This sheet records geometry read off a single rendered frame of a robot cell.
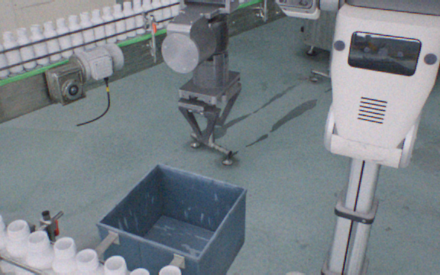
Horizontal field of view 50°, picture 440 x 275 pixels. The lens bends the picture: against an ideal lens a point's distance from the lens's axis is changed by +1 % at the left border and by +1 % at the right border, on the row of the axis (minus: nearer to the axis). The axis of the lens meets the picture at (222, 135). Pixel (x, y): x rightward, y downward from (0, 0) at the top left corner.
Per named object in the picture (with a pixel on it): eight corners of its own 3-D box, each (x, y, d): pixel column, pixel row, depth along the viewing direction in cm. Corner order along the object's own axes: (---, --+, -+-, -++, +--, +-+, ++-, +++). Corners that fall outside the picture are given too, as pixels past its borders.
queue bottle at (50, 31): (57, 61, 208) (50, 25, 199) (45, 60, 209) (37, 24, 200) (64, 56, 213) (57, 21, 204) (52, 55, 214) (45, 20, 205)
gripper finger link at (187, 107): (179, 144, 78) (176, 93, 73) (198, 124, 83) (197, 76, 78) (215, 153, 75) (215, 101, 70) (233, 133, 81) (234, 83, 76)
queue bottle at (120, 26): (123, 40, 230) (119, 7, 221) (112, 40, 232) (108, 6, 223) (129, 37, 235) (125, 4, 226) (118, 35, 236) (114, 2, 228)
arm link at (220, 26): (234, 7, 71) (201, 2, 73) (216, 20, 65) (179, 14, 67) (234, 50, 74) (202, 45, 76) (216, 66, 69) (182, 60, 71)
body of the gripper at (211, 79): (178, 100, 73) (176, 55, 70) (206, 76, 81) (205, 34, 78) (215, 108, 71) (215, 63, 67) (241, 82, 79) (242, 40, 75)
